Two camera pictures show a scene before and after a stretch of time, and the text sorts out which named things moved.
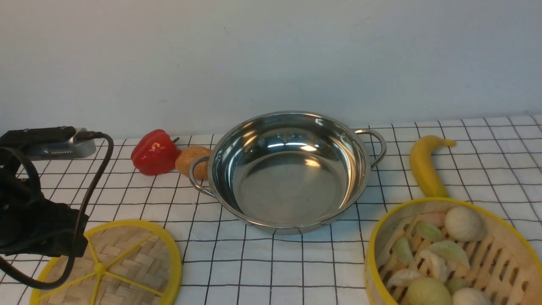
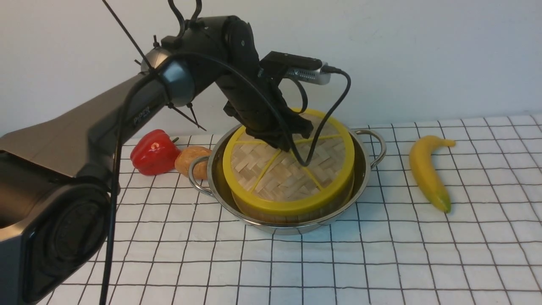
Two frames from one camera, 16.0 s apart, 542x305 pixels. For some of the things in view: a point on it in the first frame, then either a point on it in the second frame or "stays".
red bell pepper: (155, 153) stays
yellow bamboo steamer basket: (447, 251) → (294, 219)
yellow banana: (420, 156) stays
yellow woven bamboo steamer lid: (128, 262) → (274, 180)
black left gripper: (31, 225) → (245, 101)
